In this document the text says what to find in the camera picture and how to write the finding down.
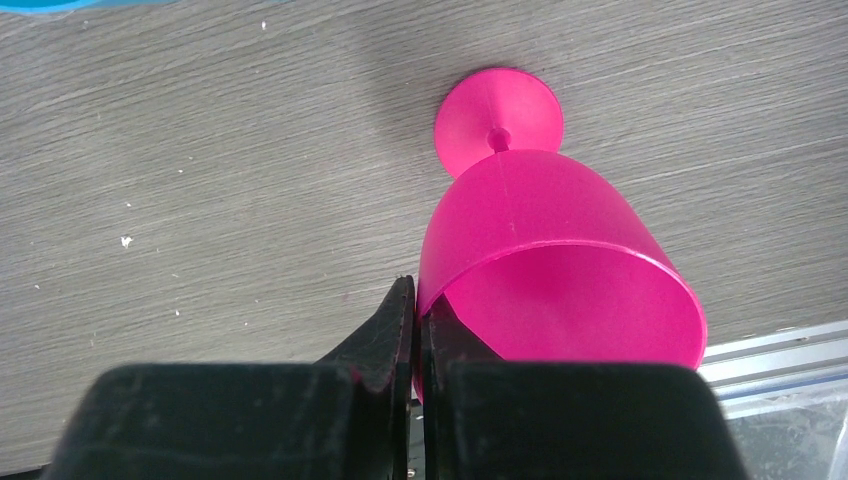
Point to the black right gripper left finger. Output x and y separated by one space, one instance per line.
345 416

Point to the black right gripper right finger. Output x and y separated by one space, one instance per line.
489 418

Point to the pink wine glass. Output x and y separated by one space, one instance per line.
537 254

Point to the blue wine glass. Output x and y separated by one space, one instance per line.
45 7

